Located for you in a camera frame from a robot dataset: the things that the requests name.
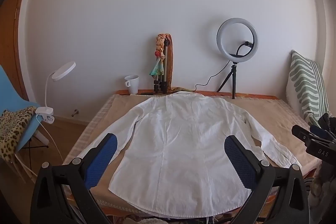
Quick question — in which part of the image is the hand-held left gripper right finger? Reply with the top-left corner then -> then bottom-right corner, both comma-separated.
224,135 -> 309,224

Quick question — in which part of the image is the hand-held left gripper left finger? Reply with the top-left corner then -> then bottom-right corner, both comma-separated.
30,133 -> 118,224

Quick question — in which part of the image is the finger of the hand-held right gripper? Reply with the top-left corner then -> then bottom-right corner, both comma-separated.
291,124 -> 332,148
309,126 -> 335,140

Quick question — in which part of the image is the white shirt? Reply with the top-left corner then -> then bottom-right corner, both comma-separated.
76,91 -> 302,219

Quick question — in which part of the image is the beige checked cloth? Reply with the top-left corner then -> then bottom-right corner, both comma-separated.
62,94 -> 319,177

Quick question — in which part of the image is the green patterned pillow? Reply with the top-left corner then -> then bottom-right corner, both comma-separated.
286,50 -> 331,128

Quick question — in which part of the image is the black mini tripod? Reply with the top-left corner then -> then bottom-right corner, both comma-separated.
217,63 -> 238,100

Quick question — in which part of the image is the white mug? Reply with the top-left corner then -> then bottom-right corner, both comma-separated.
124,75 -> 139,94

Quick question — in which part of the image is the leopard print cloth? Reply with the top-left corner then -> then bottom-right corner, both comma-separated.
0,106 -> 37,161

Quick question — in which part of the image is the white clip lamp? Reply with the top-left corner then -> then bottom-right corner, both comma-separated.
35,61 -> 76,125

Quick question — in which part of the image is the colourful knotted scarf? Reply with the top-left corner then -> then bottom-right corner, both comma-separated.
150,34 -> 166,77

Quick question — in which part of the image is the blue chair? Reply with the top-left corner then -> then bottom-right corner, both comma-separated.
0,65 -> 49,177

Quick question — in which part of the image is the folded silver tripod stand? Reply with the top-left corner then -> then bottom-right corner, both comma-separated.
152,40 -> 171,94

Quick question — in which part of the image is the orange cloth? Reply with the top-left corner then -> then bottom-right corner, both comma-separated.
157,33 -> 175,92

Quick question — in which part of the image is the brown wooden door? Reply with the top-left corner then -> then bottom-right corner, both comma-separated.
0,0 -> 36,104

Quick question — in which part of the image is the white lamp cable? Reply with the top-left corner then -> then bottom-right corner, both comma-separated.
34,112 -> 65,161

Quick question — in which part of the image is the black ring light cable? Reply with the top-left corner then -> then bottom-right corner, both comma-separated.
194,60 -> 231,92

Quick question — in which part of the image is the white ring light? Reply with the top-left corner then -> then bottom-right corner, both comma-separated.
217,18 -> 259,62

